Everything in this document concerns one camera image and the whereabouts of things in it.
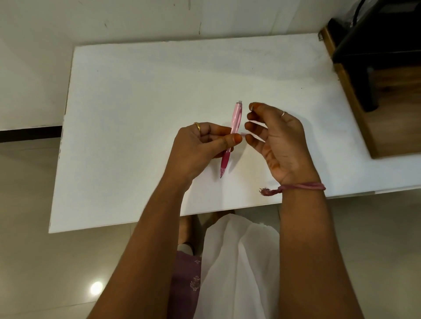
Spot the person's left hand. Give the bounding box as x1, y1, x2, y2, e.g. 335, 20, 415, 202
163, 122, 243, 188

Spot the person's right hand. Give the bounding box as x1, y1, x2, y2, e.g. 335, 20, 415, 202
245, 102, 321, 186

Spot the pink mechanical pencil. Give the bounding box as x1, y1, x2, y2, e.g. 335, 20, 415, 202
219, 101, 244, 179

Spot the person's left forearm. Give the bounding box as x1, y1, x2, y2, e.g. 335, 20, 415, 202
87, 179, 195, 319

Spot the person's right forearm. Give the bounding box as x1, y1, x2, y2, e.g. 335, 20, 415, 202
278, 187, 364, 319

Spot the wooden cabinet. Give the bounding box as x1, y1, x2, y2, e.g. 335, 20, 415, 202
319, 26, 421, 160

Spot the white scarf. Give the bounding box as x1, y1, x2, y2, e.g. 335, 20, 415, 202
194, 213, 281, 319

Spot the purple patterned dress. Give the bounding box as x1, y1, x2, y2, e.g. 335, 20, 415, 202
167, 251, 202, 319

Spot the black appliance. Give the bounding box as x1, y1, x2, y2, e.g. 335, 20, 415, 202
327, 0, 421, 113

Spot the pink thread wrist bracelet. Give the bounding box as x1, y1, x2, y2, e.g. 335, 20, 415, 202
259, 181, 327, 197

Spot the black cable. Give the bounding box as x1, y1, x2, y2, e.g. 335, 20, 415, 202
352, 0, 367, 27

